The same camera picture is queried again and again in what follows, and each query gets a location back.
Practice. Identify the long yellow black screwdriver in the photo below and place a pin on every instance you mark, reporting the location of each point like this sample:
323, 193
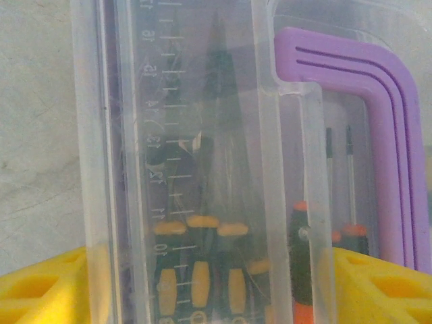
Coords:
236, 290

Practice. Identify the clear tool box lid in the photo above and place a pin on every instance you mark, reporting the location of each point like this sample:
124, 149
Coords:
256, 135

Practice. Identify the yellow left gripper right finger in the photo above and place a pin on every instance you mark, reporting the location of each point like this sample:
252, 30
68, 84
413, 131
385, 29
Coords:
388, 293

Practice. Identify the short yellow black screwdriver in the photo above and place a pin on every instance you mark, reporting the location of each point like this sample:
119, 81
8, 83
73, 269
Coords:
260, 268

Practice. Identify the orange black precision screwdriver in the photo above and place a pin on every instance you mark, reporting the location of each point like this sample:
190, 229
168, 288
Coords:
354, 238
300, 263

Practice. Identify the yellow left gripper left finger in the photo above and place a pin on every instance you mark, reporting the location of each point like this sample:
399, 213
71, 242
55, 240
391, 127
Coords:
37, 293

